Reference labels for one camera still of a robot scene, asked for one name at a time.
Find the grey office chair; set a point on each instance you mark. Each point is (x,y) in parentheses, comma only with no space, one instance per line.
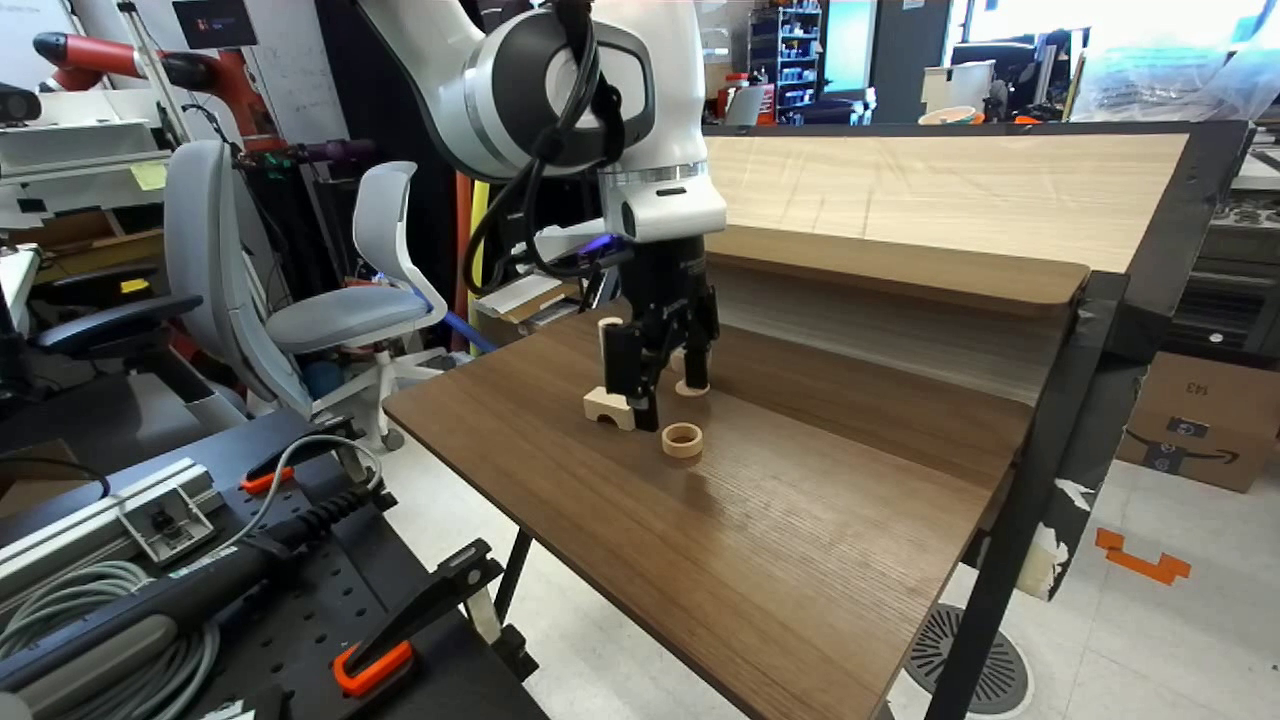
(212,266)

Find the printed cardboard box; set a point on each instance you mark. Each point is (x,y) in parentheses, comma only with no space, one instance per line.
(1203,420)

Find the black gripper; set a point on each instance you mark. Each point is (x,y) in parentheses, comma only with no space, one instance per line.
(664,281)

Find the round floor drain grate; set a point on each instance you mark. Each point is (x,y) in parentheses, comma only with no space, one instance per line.
(993,665)

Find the red and black machine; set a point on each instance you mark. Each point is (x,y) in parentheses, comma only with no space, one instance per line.
(123,61)

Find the aluminium extrusion rail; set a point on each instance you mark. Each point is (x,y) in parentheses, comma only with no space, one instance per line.
(94,515)

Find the wooden arch block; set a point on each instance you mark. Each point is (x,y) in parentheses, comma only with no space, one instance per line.
(602,403)

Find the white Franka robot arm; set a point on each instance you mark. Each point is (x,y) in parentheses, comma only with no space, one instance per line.
(535,92)

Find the light wooden back panel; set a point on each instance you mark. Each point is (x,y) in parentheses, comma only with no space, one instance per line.
(961,195)

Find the orange floor tape marker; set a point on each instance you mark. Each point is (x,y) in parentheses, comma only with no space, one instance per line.
(1142,560)

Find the black perforated work table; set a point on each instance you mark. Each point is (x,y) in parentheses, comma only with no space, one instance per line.
(306,624)

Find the small orange clip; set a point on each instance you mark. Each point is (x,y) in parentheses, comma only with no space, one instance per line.
(266,481)

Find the white mesh office chair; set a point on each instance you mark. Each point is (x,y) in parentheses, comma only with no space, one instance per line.
(363,315)

